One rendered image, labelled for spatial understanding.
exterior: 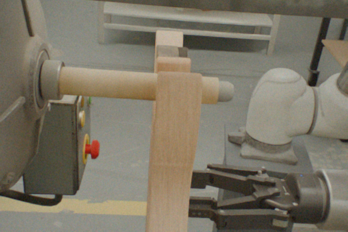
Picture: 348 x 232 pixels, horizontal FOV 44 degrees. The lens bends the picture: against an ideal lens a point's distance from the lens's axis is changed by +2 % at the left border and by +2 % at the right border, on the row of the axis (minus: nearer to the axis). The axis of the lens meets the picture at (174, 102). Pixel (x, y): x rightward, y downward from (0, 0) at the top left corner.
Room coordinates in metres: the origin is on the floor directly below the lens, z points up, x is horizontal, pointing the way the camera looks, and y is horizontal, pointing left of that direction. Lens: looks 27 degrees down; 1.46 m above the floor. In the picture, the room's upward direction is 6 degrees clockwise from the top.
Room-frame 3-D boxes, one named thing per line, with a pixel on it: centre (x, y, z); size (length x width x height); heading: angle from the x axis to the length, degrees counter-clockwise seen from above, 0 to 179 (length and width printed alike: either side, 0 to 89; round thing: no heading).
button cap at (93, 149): (0.71, 0.16, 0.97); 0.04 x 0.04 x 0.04; 4
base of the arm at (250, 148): (1.23, -0.30, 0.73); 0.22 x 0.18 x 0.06; 87
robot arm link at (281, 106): (1.23, -0.33, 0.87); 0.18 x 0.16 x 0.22; 89
